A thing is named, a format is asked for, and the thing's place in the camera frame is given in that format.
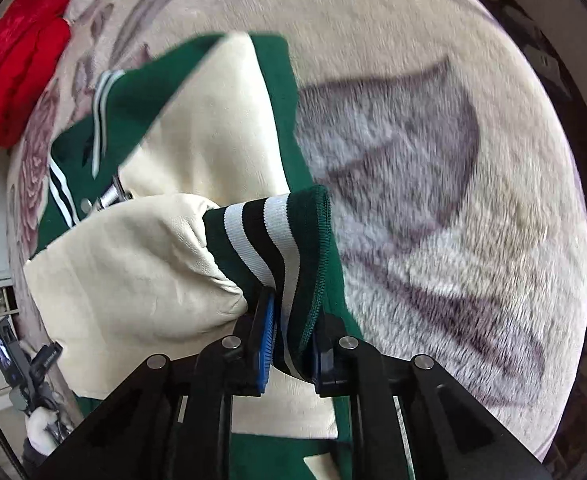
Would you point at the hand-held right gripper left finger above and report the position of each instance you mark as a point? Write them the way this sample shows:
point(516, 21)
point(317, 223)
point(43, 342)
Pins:
point(266, 345)

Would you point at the red cloth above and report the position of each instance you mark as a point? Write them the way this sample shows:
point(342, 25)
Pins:
point(15, 65)

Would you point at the floral plush blanket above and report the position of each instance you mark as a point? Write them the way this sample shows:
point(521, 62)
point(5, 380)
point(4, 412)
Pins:
point(423, 85)

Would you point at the green and cream varsity jacket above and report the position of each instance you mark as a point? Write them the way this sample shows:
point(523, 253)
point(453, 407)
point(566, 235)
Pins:
point(123, 270)

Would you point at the person's left forearm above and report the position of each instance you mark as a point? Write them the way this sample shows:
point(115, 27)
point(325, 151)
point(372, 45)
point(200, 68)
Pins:
point(40, 435)

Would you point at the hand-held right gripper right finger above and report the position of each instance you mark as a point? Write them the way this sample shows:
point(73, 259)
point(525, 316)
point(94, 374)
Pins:
point(319, 362)

